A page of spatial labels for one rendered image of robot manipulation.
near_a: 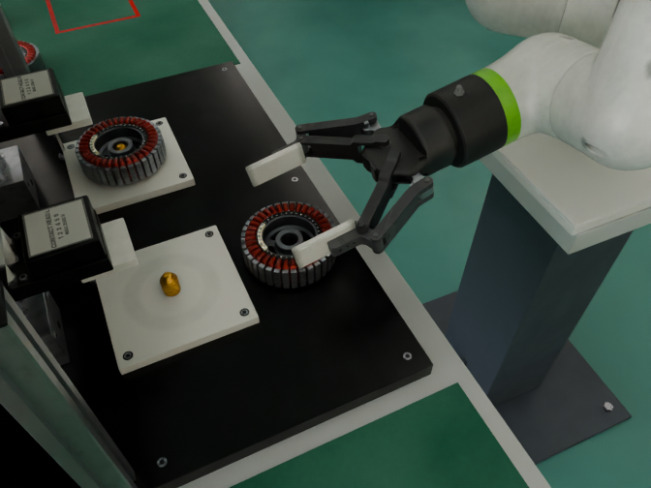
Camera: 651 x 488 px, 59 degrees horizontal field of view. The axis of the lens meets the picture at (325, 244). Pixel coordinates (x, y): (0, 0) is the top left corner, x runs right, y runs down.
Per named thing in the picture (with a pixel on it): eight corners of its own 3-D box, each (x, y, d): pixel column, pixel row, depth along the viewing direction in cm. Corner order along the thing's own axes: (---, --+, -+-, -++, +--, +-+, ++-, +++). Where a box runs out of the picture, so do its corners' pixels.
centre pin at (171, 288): (177, 280, 65) (173, 265, 63) (182, 292, 63) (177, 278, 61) (161, 286, 64) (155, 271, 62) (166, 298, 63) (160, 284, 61)
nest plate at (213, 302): (217, 230, 71) (215, 224, 70) (260, 322, 62) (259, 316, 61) (94, 270, 67) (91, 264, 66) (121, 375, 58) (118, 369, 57)
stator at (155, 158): (161, 128, 83) (155, 106, 80) (172, 177, 76) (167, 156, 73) (80, 143, 80) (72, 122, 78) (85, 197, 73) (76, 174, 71)
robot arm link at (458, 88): (461, 53, 64) (511, 96, 59) (460, 130, 74) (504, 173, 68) (414, 75, 63) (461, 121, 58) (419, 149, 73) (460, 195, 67)
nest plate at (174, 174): (167, 123, 86) (165, 116, 85) (196, 185, 77) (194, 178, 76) (63, 150, 81) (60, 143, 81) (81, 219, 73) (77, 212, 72)
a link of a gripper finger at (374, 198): (392, 170, 66) (404, 172, 65) (357, 247, 60) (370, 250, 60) (389, 146, 63) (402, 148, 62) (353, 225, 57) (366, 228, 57)
